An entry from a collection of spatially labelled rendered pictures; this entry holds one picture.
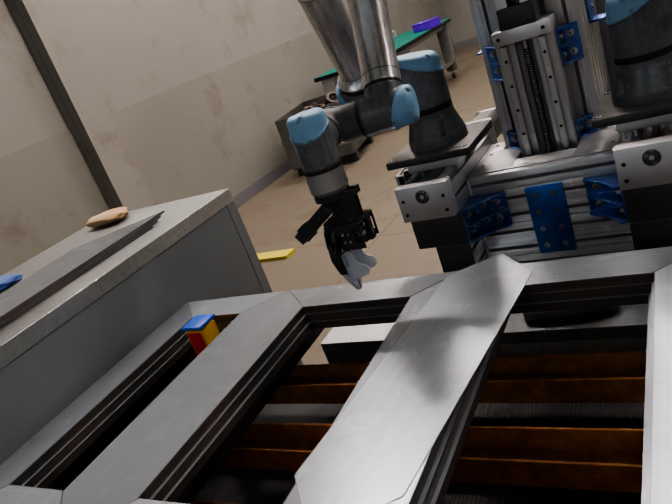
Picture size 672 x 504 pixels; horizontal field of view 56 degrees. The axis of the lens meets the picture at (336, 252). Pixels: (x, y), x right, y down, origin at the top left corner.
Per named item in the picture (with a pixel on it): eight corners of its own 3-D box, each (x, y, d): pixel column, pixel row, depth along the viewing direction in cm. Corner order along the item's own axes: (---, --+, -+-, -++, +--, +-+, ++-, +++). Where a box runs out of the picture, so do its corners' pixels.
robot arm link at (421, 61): (449, 102, 153) (433, 47, 148) (396, 118, 158) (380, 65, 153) (453, 92, 163) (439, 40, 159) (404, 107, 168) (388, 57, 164)
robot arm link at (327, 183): (297, 180, 118) (316, 165, 124) (306, 202, 119) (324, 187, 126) (332, 172, 114) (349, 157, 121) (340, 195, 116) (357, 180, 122)
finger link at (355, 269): (375, 293, 123) (360, 251, 120) (348, 296, 126) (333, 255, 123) (380, 285, 126) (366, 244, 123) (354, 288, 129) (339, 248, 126)
